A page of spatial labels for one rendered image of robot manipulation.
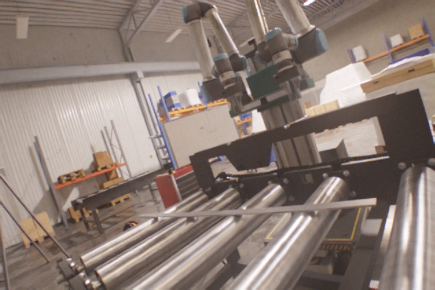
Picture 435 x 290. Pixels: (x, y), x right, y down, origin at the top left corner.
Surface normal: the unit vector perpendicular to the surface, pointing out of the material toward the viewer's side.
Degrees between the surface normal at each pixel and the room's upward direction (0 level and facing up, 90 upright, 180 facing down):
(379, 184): 90
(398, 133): 90
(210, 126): 90
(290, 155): 90
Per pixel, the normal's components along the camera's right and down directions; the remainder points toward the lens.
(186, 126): 0.33, -0.10
